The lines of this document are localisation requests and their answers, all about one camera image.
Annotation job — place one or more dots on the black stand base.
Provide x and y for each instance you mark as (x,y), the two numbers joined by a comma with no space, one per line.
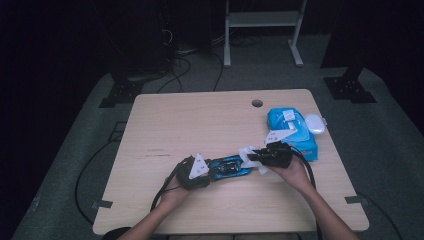
(350,90)
(121,95)

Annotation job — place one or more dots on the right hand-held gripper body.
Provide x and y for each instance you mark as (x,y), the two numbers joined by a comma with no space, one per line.
(278,156)

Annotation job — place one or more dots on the white round plastic lid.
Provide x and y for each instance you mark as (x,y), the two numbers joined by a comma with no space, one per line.
(316,124)

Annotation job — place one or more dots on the dark round seat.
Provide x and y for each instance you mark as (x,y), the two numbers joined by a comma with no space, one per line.
(116,234)

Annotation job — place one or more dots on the blue wet wipes pack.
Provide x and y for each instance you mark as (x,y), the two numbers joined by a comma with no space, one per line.
(305,141)

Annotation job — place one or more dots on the person's right hand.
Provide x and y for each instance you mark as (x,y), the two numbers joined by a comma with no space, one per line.
(295,178)

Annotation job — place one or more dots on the white wet wipe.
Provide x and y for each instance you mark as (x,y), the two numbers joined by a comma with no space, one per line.
(246,156)

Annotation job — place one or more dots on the blue toy car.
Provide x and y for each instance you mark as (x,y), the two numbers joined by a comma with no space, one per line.
(230,168)

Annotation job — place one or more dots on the person's left hand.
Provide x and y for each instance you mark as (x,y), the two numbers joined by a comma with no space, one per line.
(173,196)

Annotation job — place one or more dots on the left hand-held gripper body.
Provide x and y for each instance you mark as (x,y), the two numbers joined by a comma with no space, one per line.
(196,181)

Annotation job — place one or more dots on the white metal stand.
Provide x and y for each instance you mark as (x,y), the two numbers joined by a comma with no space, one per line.
(263,19)

